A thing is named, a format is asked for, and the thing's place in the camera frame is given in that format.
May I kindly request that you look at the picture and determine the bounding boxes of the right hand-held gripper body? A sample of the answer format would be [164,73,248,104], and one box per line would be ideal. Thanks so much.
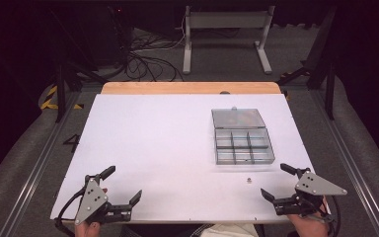
[271,167,348,219]

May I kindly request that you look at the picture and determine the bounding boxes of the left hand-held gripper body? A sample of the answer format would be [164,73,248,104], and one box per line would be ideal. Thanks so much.
[74,174,133,227]

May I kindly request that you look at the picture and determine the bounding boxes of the clear plastic compartment box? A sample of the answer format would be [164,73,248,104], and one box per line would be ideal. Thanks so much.
[210,106,276,166]

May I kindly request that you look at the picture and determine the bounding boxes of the person's left hand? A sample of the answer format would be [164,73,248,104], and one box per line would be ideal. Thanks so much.
[74,220,102,237]

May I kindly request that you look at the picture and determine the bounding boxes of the person's right hand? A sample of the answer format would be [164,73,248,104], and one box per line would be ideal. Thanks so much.
[286,197,331,237]

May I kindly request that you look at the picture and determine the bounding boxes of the person's light clothing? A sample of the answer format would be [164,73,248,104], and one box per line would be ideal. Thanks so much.
[198,223,260,237]

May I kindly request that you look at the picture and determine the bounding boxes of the black tripod stand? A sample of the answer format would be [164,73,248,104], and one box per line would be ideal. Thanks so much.
[275,5,340,121]
[44,6,108,124]

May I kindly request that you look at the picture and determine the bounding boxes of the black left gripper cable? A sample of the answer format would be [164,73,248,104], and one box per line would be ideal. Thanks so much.
[53,188,87,237]

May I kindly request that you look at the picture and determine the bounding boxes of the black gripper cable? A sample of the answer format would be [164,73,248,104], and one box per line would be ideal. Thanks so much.
[322,195,342,237]
[53,188,87,237]

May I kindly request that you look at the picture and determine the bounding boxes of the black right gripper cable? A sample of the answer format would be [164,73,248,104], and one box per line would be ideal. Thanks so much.
[322,195,342,237]

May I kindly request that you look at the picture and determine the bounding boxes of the aluminium floor rail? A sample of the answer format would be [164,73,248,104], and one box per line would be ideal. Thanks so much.
[310,88,379,237]
[0,92,81,237]

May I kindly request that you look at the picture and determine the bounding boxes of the black floor cables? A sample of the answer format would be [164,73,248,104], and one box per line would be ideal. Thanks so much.
[123,19,186,83]

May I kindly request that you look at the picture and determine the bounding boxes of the white metal stand frame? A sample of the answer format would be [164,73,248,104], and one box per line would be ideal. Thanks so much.
[181,5,276,76]

